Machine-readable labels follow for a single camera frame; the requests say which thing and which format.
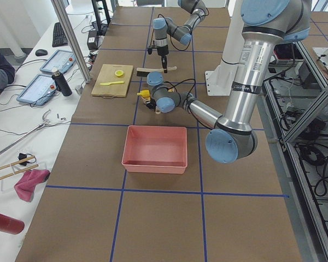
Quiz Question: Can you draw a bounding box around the wooden cutting board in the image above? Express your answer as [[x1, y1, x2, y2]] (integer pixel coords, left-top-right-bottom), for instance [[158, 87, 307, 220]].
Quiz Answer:
[[91, 64, 133, 98]]

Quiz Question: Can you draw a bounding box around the upper teach pendant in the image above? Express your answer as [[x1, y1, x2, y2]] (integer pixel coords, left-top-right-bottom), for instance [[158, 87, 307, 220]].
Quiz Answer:
[[40, 50, 75, 74]]

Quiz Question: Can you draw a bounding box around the black keyboard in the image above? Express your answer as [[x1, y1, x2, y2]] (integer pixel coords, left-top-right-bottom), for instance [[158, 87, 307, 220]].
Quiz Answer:
[[52, 22, 68, 47]]

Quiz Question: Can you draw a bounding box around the black power adapter box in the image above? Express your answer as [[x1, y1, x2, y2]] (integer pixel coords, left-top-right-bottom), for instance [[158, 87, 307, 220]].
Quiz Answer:
[[87, 30, 104, 51]]

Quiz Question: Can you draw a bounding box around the teach pendant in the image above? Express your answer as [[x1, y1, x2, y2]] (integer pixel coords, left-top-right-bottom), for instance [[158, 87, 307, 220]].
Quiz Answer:
[[16, 74, 57, 106], [40, 50, 75, 74]]

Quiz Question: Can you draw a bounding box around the yellow toy corn cob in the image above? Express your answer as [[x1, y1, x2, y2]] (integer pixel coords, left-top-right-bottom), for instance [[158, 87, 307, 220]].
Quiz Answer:
[[137, 90, 150, 99]]

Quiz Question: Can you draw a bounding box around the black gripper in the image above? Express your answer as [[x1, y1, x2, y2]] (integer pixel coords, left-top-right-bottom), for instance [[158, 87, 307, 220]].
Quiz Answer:
[[147, 40, 169, 73], [145, 99, 156, 109]]

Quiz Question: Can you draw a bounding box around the black water bottle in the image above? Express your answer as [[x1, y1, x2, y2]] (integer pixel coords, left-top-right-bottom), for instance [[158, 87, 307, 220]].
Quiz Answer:
[[51, 68, 72, 97]]

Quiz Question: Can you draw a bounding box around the wooden stick pair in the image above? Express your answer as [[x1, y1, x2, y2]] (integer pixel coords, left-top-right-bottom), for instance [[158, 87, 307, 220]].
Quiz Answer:
[[0, 156, 39, 181]]

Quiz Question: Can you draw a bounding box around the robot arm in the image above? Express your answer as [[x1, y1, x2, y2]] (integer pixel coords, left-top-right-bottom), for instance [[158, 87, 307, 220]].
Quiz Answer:
[[147, 1, 209, 73], [147, 1, 312, 163]]

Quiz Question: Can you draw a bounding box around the metal reacher grabber tool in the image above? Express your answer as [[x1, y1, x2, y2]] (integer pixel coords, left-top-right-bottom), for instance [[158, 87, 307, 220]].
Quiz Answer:
[[0, 109, 72, 162]]

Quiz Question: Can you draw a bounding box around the toy lemon slice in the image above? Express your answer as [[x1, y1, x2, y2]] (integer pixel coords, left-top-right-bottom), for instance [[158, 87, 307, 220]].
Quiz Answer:
[[114, 70, 125, 78]]

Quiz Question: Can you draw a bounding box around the yellow plastic toy knife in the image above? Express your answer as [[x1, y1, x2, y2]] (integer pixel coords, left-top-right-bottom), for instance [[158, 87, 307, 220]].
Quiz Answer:
[[99, 80, 125, 86]]

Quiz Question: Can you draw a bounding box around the pink plastic bin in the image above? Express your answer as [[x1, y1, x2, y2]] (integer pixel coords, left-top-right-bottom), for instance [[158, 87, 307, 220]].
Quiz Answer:
[[122, 126, 188, 174]]

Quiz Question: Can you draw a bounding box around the white hand brush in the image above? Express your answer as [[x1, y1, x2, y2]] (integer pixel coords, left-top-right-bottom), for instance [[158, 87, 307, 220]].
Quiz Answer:
[[136, 66, 177, 77]]

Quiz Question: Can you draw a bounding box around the pink cloth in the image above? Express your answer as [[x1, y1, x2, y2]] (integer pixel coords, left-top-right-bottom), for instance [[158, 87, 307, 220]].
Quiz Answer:
[[14, 169, 50, 202]]

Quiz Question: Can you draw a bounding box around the white plastic dustpan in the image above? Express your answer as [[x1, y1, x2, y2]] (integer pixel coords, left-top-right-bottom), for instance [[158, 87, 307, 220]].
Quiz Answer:
[[137, 90, 176, 114]]

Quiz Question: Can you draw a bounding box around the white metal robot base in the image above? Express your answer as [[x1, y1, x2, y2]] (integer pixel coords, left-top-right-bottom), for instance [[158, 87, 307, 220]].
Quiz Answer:
[[205, 0, 244, 96]]

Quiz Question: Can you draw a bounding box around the lower teach pendant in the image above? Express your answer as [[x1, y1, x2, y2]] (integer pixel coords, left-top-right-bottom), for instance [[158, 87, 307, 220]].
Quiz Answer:
[[16, 74, 57, 106]]

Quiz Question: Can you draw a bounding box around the black computer mouse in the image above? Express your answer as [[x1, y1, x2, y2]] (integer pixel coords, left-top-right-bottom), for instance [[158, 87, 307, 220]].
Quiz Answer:
[[35, 49, 48, 57]]

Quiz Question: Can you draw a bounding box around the red cylinder bottle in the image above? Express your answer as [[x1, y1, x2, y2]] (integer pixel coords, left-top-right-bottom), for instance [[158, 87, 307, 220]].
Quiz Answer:
[[0, 213, 25, 235]]

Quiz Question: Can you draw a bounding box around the aluminium frame post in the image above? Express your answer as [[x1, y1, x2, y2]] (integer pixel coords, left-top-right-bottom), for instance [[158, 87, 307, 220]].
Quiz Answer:
[[51, 0, 91, 84]]

